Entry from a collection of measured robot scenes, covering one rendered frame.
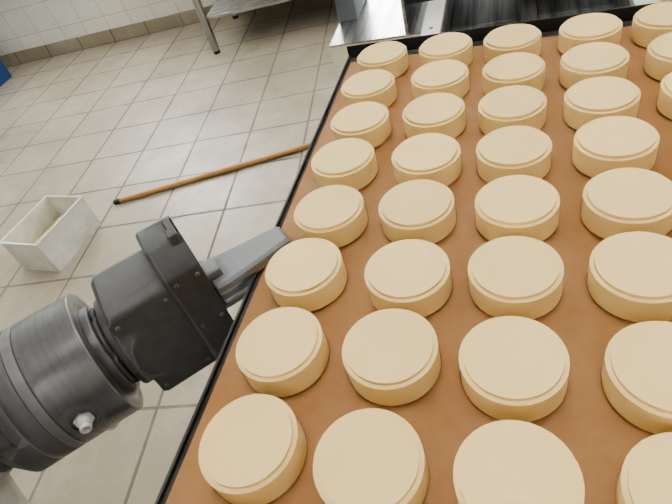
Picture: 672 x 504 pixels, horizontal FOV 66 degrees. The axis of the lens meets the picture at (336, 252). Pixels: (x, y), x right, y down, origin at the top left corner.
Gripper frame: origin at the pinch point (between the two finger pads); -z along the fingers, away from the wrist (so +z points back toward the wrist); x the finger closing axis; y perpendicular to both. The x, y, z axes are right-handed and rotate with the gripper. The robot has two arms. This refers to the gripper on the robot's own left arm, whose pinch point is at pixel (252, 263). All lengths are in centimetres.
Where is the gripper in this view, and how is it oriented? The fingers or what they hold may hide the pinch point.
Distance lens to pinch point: 37.2
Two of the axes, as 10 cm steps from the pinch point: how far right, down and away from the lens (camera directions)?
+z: -8.2, 5.1, -2.4
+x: -2.3, -6.9, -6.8
